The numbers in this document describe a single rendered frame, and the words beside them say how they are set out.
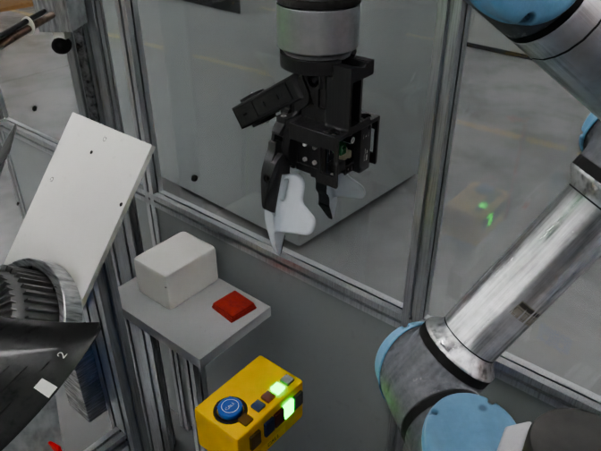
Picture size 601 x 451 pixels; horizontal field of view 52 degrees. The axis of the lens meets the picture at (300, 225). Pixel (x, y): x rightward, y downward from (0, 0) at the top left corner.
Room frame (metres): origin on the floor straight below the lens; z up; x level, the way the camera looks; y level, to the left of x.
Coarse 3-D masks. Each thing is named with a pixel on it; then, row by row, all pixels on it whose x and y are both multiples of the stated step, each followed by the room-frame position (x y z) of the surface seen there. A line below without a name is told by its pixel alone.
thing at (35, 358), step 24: (0, 336) 0.68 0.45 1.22; (24, 336) 0.68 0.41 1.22; (48, 336) 0.67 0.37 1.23; (72, 336) 0.66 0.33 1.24; (96, 336) 0.65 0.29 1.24; (0, 360) 0.63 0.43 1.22; (24, 360) 0.63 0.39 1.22; (48, 360) 0.62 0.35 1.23; (72, 360) 0.62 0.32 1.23; (0, 384) 0.59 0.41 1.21; (24, 384) 0.59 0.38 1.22; (0, 408) 0.56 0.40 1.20; (24, 408) 0.55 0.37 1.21; (0, 432) 0.53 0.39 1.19
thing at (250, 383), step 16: (256, 368) 0.76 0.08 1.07; (272, 368) 0.76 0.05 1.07; (224, 384) 0.73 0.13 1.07; (240, 384) 0.72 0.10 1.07; (256, 384) 0.72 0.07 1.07; (272, 384) 0.72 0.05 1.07; (208, 400) 0.69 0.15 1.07; (272, 400) 0.69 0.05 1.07; (288, 400) 0.70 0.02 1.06; (208, 416) 0.66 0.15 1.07; (240, 416) 0.66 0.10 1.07; (256, 416) 0.66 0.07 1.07; (208, 432) 0.65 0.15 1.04; (224, 432) 0.63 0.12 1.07; (240, 432) 0.63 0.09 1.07; (272, 432) 0.67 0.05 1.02; (208, 448) 0.66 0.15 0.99; (224, 448) 0.63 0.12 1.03; (240, 448) 0.61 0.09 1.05; (256, 448) 0.64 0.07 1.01
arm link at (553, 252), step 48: (576, 192) 0.64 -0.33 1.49; (528, 240) 0.63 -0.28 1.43; (576, 240) 0.60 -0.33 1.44; (480, 288) 0.62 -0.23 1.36; (528, 288) 0.59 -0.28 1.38; (432, 336) 0.60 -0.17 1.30; (480, 336) 0.58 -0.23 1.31; (384, 384) 0.60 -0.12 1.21; (432, 384) 0.55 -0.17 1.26; (480, 384) 0.56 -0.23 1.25
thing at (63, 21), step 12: (36, 0) 1.28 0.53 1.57; (48, 0) 1.28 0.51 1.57; (60, 0) 1.28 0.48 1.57; (72, 0) 1.31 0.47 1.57; (36, 12) 1.28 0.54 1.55; (48, 12) 1.28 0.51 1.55; (60, 12) 1.28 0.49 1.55; (72, 12) 1.30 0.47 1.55; (84, 12) 1.35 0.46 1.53; (48, 24) 1.28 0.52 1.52; (60, 24) 1.28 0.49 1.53; (72, 24) 1.29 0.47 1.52
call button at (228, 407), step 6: (222, 402) 0.68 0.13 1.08; (228, 402) 0.68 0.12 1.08; (234, 402) 0.68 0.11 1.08; (240, 402) 0.68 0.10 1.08; (222, 408) 0.66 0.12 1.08; (228, 408) 0.66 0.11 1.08; (234, 408) 0.66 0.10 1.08; (240, 408) 0.66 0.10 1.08; (222, 414) 0.65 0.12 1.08; (228, 414) 0.65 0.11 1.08; (234, 414) 0.65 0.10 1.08; (240, 414) 0.66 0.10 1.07; (228, 420) 0.65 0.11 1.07
